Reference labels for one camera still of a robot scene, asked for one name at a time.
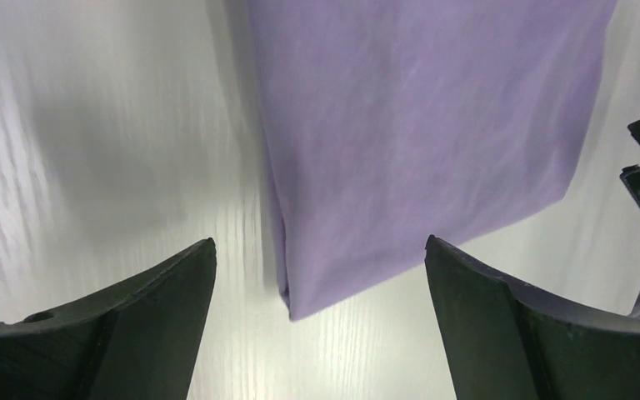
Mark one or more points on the purple t shirt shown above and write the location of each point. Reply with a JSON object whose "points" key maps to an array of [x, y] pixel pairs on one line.
{"points": [[387, 122]]}

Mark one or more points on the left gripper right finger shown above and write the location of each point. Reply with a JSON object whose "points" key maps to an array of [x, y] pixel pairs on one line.
{"points": [[507, 339]]}

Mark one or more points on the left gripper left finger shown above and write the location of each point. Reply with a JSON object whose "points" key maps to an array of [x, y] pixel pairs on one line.
{"points": [[136, 339]]}

